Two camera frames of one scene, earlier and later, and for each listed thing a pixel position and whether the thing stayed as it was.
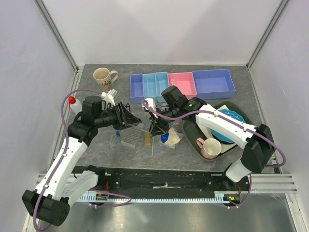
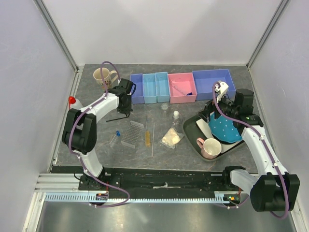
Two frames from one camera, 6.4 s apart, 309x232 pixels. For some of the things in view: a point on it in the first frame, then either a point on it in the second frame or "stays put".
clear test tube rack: (130, 135) stays put
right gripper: (157, 126) -> (205, 114)
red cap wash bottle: (75, 104) stays put
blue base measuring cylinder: (164, 137) -> (183, 90)
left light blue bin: (149, 86) stays put
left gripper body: (118, 123) -> (127, 108)
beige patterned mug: (103, 77) stays put
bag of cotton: (172, 137) stays put
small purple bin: (137, 88) stays put
